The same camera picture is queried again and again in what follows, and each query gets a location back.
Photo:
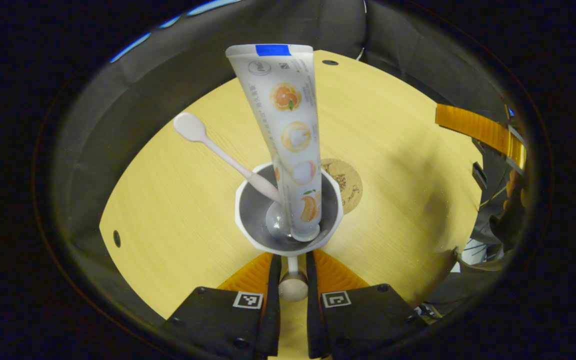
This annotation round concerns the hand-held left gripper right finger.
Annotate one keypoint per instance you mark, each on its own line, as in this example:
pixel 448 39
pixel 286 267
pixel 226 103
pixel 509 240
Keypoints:
pixel 314 310

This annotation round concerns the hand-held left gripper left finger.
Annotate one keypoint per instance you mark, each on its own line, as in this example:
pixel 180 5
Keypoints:
pixel 272 310

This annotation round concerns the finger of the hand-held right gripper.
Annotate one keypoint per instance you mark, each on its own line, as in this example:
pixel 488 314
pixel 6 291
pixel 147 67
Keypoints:
pixel 473 125

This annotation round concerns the white cup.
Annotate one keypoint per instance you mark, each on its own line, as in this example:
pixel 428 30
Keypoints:
pixel 258 220

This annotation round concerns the round cork coaster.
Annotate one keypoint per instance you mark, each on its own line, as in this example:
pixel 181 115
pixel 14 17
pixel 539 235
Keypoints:
pixel 350 185

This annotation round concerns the white toothpaste tube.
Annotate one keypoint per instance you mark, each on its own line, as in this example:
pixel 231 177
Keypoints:
pixel 288 125

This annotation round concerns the pale pink toothbrush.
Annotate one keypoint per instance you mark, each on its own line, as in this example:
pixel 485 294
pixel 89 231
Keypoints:
pixel 193 127

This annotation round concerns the wooden desktop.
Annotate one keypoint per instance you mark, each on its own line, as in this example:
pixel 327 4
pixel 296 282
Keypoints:
pixel 168 210

